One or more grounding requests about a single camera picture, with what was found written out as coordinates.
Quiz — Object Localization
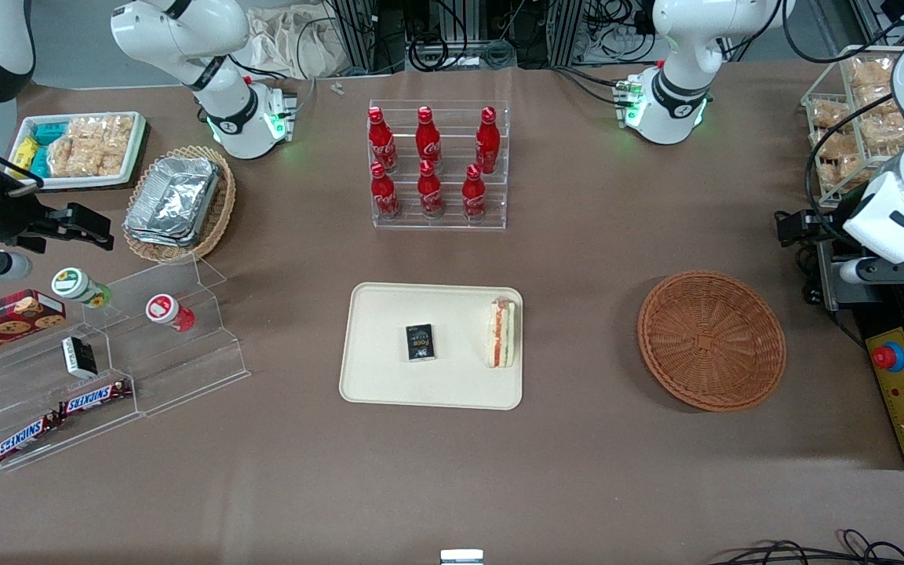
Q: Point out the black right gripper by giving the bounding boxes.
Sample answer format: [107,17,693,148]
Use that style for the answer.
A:
[0,179,115,253]

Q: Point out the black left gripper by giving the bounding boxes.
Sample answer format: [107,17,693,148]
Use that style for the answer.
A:
[774,210,862,253]

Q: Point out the triangle sandwich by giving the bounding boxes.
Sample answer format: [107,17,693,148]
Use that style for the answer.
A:
[485,296,517,370]

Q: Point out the white rectangular snack tray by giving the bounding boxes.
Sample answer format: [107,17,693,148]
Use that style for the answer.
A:
[8,111,148,191]

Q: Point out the oval tan wicker basket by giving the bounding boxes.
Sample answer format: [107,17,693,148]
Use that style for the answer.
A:
[121,144,238,264]

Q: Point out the round brown wicker basket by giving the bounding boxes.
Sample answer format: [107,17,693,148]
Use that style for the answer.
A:
[637,271,787,414]

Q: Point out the beige plastic tray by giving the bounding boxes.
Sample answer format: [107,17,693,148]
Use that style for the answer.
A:
[339,282,524,411]

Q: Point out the green lidded cup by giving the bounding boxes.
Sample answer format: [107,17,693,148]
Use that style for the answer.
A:
[50,267,114,309]

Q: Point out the bagged fried snack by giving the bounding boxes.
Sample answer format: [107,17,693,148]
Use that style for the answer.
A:
[808,97,854,131]
[816,156,869,194]
[860,110,904,152]
[846,56,899,88]
[855,82,902,119]
[808,129,862,162]

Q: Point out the rice cracker bag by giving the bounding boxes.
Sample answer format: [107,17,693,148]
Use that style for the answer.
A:
[46,115,136,179]

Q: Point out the stacked aluminium foil trays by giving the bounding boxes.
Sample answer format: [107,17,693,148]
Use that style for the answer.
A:
[122,155,222,249]

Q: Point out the red lidded cup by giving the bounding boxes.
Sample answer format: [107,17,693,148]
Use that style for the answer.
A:
[144,293,197,334]

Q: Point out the red cookie box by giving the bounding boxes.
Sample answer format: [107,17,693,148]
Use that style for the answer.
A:
[0,288,67,364]

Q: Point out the small black white box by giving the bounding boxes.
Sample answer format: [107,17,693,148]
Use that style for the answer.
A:
[60,335,99,380]

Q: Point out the Snickers chocolate bar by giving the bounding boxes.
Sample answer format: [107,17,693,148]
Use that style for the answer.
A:
[56,378,134,417]
[0,413,64,465]

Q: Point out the clear acrylic stepped shelf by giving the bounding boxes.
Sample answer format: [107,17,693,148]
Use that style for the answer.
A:
[0,254,252,474]

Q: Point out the yellow emergency stop control box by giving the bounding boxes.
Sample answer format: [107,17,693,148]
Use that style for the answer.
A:
[852,286,904,471]

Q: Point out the beige cloth bag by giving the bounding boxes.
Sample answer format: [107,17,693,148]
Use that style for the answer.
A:
[246,6,344,80]

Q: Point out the red cola bottle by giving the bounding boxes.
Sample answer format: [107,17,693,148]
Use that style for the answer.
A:
[475,106,502,176]
[367,106,400,176]
[370,161,403,221]
[417,159,446,220]
[461,163,488,223]
[415,106,443,175]

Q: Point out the small black card box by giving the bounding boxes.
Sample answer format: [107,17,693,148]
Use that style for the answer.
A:
[405,323,437,363]

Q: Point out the clear acrylic bottle rack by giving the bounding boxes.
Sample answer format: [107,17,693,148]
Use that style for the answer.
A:
[367,99,510,231]

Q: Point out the looped black power cable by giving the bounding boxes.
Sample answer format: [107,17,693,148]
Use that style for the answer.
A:
[773,235,823,274]

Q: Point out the wire basket of snack bags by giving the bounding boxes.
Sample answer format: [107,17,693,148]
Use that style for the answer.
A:
[800,45,904,212]

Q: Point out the black cable over snack rack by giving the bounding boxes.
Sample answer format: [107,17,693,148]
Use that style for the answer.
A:
[782,0,904,213]

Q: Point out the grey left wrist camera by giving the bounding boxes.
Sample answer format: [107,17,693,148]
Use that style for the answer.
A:
[838,257,904,286]

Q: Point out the black left arm base cables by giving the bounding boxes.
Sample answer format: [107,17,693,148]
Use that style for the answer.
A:
[549,65,635,108]

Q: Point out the black cables at table edge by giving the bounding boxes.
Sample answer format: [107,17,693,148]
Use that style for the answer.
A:
[706,529,904,565]

